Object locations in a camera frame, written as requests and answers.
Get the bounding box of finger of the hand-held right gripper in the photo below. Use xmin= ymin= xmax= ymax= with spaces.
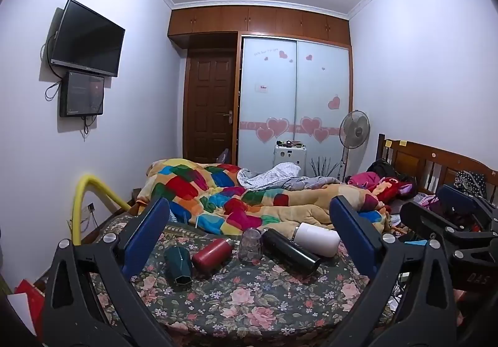
xmin=401 ymin=201 xmax=498 ymax=254
xmin=439 ymin=183 xmax=498 ymax=233

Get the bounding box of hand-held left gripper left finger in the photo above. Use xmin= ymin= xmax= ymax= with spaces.
xmin=41 ymin=197 xmax=176 ymax=347

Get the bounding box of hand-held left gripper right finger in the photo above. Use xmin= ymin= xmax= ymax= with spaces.
xmin=323 ymin=195 xmax=467 ymax=347

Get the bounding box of dark green faceted cup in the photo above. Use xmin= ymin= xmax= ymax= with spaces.
xmin=163 ymin=246 xmax=194 ymax=289

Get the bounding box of clear glass cup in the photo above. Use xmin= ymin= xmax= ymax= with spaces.
xmin=238 ymin=227 xmax=263 ymax=263

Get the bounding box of black patterned bag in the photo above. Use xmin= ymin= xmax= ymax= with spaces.
xmin=453 ymin=170 xmax=488 ymax=197

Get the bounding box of white thermos bottle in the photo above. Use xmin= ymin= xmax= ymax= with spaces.
xmin=293 ymin=222 xmax=341 ymax=257

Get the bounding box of red plush toy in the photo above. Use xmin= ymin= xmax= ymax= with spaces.
xmin=369 ymin=176 xmax=416 ymax=203

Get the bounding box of wooden headboard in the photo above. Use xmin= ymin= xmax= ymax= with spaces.
xmin=377 ymin=134 xmax=498 ymax=197

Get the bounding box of pink garment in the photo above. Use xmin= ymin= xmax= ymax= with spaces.
xmin=347 ymin=171 xmax=383 ymax=190

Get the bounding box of black thermos bottle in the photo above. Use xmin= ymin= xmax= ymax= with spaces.
xmin=261 ymin=228 xmax=322 ymax=274

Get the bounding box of red thermos bottle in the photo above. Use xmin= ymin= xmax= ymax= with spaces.
xmin=192 ymin=238 xmax=236 ymax=274

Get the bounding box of dried branch bundle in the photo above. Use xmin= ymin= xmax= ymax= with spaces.
xmin=309 ymin=156 xmax=341 ymax=178

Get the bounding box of yellow foam tube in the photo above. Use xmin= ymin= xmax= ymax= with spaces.
xmin=70 ymin=174 xmax=133 ymax=247

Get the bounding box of colourful patchwork quilt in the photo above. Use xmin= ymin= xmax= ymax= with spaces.
xmin=134 ymin=158 xmax=390 ymax=235

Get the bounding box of grey checked cloth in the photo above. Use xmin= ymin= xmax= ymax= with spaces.
xmin=237 ymin=162 xmax=344 ymax=192

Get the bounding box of white appliance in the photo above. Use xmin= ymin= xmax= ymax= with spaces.
xmin=273 ymin=140 xmax=307 ymax=169

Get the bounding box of standing electric fan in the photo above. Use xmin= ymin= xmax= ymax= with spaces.
xmin=337 ymin=110 xmax=370 ymax=181

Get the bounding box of red paper folder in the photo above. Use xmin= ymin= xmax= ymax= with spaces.
xmin=15 ymin=279 xmax=47 ymax=337

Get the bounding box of white paper sheet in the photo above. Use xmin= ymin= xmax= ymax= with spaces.
xmin=7 ymin=292 xmax=40 ymax=340

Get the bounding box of brown wooden door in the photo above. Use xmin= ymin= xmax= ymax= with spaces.
xmin=185 ymin=51 xmax=238 ymax=165

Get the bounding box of wooden wardrobe with heart stickers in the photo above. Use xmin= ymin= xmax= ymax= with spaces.
xmin=168 ymin=6 xmax=354 ymax=181

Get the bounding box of small black wall monitor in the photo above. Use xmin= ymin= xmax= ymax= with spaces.
xmin=59 ymin=71 xmax=105 ymax=117

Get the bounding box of black television cable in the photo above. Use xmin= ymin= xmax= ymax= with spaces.
xmin=39 ymin=31 xmax=65 ymax=102

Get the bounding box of wall-mounted black television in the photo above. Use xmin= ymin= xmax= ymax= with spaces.
xmin=50 ymin=0 xmax=126 ymax=78

